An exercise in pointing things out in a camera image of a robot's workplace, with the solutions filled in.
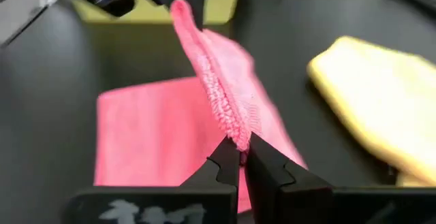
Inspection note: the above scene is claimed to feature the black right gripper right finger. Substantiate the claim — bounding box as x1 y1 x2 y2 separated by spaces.
244 131 334 224

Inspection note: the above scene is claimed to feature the yellow plastic bin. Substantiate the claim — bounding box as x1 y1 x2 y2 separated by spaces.
63 0 244 26

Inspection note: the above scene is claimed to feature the pink microfiber towel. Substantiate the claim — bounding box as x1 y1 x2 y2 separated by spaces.
93 0 309 215

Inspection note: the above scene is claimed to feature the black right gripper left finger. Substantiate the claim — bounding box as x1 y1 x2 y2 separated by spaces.
179 136 240 189

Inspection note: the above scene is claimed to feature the yellow microfiber towel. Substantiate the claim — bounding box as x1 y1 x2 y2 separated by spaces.
305 35 436 189

